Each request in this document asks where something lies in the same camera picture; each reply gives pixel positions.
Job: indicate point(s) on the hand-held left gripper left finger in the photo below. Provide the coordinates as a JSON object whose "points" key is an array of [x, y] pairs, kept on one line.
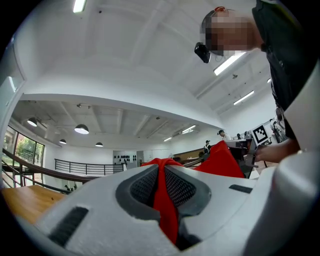
{"points": [[100, 200]]}

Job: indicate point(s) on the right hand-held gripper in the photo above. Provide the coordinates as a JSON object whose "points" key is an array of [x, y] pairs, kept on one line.
{"points": [[261, 135]]}

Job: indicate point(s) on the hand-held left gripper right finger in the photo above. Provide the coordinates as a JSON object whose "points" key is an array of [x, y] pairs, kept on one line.
{"points": [[220, 197]]}

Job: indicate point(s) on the red clothes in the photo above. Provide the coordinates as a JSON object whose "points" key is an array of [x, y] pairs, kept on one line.
{"points": [[165, 212]]}

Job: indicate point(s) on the person's right forearm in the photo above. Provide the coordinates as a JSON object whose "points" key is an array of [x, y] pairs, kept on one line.
{"points": [[277, 152]]}

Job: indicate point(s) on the black railing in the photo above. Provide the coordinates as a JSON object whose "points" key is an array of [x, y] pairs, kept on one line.
{"points": [[87, 167]]}

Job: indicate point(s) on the ceiling strip light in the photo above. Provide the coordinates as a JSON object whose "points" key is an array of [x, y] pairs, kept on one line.
{"points": [[243, 98], [79, 5], [168, 139], [188, 129], [228, 63]]}

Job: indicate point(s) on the dome pendant lamp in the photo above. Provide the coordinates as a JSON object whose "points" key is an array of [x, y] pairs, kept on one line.
{"points": [[62, 141], [81, 129], [99, 144], [32, 122]]}

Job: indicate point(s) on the curved wooden-top railing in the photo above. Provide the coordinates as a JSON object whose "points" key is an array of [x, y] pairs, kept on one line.
{"points": [[50, 172]]}

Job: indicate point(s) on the wooden desk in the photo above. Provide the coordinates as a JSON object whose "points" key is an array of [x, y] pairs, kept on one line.
{"points": [[25, 200]]}

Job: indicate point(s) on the person's black shirt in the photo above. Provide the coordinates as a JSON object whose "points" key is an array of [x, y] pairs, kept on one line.
{"points": [[285, 50]]}

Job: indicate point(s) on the large window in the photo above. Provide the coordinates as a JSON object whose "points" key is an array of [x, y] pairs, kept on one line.
{"points": [[25, 150]]}

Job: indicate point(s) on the person's head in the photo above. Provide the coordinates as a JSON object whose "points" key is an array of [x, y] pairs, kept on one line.
{"points": [[232, 32]]}

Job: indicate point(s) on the red hair clip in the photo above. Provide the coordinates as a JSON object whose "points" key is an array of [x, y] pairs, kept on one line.
{"points": [[220, 9]]}

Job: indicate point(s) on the white wall board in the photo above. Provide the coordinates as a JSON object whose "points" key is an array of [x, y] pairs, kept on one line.
{"points": [[125, 153]]}

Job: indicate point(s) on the black head camera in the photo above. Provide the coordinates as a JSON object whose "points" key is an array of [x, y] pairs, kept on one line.
{"points": [[203, 52]]}

